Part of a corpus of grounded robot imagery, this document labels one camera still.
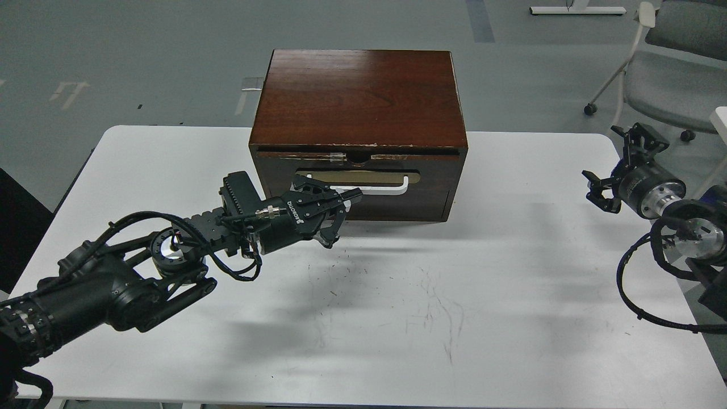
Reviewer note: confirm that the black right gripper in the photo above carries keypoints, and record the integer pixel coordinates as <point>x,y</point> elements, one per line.
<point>642,183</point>

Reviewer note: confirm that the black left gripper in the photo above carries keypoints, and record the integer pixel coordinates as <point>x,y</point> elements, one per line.
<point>316,210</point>

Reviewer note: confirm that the wooden drawer with white handle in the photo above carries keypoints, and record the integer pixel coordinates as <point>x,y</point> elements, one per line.
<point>398,186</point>

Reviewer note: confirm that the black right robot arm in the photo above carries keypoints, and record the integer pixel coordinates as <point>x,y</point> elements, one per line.
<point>687,236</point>

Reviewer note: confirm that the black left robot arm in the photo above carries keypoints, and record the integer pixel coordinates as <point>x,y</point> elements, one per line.
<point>149,265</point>

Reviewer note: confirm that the dark wooden cabinet box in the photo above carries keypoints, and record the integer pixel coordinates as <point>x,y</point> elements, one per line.
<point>359,100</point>

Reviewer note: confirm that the grey office chair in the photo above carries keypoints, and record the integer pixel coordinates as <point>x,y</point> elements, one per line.
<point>670,74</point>

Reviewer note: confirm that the white desk base bar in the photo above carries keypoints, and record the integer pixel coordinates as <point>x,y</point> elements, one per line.
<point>577,8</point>

